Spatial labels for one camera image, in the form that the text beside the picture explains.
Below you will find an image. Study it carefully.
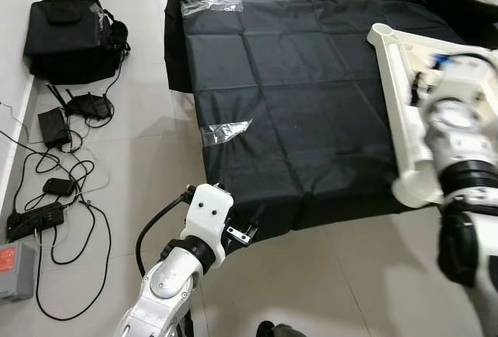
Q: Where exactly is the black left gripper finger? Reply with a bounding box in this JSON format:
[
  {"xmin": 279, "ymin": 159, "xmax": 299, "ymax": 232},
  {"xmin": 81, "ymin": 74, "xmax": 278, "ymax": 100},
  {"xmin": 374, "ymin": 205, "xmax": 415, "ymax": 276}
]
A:
[{"xmin": 227, "ymin": 211, "xmax": 261, "ymax": 246}]

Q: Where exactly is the white plastic table top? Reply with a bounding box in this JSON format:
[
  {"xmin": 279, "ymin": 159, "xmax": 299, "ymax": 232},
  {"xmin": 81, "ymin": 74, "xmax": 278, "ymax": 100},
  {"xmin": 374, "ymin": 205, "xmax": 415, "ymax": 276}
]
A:
[{"xmin": 367, "ymin": 24, "xmax": 498, "ymax": 209}]

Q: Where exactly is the clear tape strip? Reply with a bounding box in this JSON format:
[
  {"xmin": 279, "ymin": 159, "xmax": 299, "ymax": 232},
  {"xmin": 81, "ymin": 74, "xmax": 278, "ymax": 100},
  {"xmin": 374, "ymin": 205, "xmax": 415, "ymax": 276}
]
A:
[
  {"xmin": 181, "ymin": 0, "xmax": 244, "ymax": 16},
  {"xmin": 201, "ymin": 119, "xmax": 254, "ymax": 146}
]

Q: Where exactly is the robot right leg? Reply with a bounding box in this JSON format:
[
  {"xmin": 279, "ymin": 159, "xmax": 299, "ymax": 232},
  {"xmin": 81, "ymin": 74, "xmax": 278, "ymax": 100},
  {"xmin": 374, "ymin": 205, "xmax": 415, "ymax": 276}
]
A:
[{"xmin": 257, "ymin": 321, "xmax": 308, "ymax": 337}]

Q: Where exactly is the black table cloth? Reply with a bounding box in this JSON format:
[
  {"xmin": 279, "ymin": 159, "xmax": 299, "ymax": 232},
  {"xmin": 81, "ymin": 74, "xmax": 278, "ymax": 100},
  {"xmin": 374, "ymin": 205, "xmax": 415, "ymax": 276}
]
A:
[{"xmin": 163, "ymin": 0, "xmax": 498, "ymax": 233}]

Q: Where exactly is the small black power adapter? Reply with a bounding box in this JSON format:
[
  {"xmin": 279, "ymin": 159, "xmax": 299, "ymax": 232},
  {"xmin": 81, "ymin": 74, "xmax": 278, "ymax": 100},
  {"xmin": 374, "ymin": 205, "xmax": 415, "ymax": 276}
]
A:
[{"xmin": 43, "ymin": 177, "xmax": 77, "ymax": 198}]

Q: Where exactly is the black power strip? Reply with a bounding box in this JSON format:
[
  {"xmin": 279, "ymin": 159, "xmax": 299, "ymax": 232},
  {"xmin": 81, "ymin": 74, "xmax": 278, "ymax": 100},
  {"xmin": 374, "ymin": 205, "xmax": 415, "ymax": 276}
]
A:
[{"xmin": 6, "ymin": 202, "xmax": 65, "ymax": 238}]

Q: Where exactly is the grey box red label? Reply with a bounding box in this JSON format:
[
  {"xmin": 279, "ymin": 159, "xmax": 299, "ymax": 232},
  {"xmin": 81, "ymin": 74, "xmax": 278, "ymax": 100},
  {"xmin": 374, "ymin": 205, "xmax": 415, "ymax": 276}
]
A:
[{"xmin": 0, "ymin": 242, "xmax": 36, "ymax": 301}]

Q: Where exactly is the black carry bag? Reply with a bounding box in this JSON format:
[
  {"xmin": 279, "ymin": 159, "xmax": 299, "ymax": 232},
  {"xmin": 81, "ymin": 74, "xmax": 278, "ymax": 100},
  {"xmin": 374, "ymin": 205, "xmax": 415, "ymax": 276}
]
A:
[{"xmin": 23, "ymin": 0, "xmax": 131, "ymax": 85}]

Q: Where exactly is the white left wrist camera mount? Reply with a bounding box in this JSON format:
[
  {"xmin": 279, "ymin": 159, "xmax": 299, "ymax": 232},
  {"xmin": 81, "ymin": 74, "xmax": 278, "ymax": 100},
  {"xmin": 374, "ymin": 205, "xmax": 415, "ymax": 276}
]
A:
[{"xmin": 181, "ymin": 184, "xmax": 234, "ymax": 268}]

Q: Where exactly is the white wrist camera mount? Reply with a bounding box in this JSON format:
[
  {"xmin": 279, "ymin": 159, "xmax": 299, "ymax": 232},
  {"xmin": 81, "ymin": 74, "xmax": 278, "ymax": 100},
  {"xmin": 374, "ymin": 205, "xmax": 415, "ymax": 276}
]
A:
[
  {"xmin": 181, "ymin": 184, "xmax": 234, "ymax": 268},
  {"xmin": 428, "ymin": 61, "xmax": 498, "ymax": 104}
]

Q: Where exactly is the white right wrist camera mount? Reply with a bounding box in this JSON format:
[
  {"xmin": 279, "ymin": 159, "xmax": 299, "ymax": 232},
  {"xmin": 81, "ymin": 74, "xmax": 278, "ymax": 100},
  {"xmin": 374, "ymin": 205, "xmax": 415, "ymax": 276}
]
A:
[{"xmin": 428, "ymin": 61, "xmax": 498, "ymax": 104}]

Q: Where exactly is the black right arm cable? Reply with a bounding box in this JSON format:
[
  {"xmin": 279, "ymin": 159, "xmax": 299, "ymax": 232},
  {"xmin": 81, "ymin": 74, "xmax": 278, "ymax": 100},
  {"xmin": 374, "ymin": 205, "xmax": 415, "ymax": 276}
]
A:
[{"xmin": 444, "ymin": 51, "xmax": 498, "ymax": 69}]

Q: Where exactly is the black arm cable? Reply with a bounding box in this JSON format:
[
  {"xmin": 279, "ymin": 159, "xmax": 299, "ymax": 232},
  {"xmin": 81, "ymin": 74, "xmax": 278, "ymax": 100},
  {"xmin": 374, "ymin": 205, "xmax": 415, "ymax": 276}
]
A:
[
  {"xmin": 444, "ymin": 51, "xmax": 498, "ymax": 69},
  {"xmin": 136, "ymin": 188, "xmax": 195, "ymax": 276}
]

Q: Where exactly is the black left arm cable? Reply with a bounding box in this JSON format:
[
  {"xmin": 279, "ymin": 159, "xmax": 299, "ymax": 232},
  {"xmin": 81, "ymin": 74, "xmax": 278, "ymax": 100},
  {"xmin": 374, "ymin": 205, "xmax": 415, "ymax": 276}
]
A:
[{"xmin": 136, "ymin": 188, "xmax": 195, "ymax": 276}]

